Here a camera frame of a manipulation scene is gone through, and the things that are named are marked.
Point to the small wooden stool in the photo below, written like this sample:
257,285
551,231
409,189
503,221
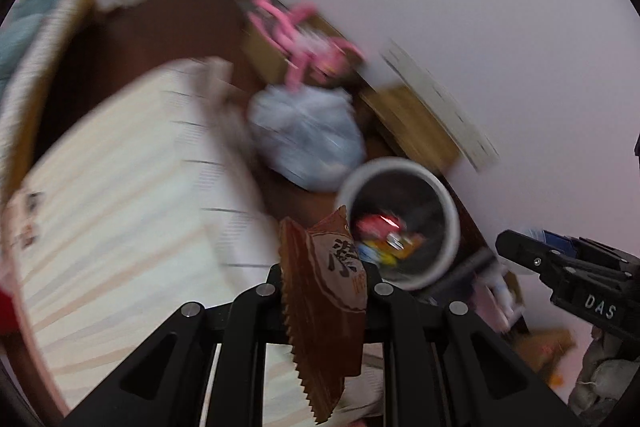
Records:
408,127

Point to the pink panther plush toy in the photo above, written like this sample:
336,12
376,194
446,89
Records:
305,41

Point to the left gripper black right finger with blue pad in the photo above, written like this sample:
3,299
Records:
449,368

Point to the teal blanket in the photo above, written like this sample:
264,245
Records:
16,37

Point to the crushed red soda can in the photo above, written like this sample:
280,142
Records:
378,226

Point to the red cloth on bed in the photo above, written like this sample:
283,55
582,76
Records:
9,317

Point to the orange yellow snack bag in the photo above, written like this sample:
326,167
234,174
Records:
324,293

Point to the translucent tied plastic bag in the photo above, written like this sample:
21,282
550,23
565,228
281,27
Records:
309,136

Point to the patterned table cloth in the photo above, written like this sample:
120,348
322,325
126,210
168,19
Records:
145,204

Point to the bed with patterned mattress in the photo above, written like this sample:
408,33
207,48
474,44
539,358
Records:
22,101

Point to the brown cardboard box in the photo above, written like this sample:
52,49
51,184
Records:
290,46

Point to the white wall socket row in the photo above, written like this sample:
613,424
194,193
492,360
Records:
470,139

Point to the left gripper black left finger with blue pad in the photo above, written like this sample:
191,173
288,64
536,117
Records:
201,366

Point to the white round trash bin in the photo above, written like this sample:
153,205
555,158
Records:
403,220

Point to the boxes by wall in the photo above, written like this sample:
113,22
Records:
497,299

